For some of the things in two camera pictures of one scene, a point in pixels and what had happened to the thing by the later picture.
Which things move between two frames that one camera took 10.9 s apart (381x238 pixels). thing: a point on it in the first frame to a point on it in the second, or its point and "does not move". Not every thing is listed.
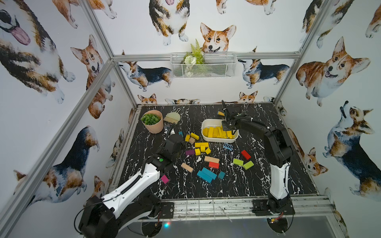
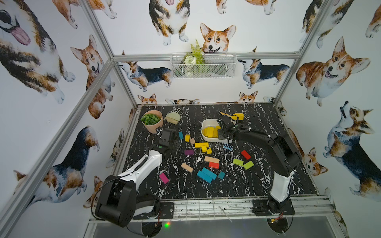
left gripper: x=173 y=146 to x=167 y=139
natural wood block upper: x=212 y=159 does not move
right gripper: x=225 y=127 to x=220 y=136
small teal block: x=221 y=175 does not move
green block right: x=248 y=165 does not move
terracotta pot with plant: x=153 y=121 does not move
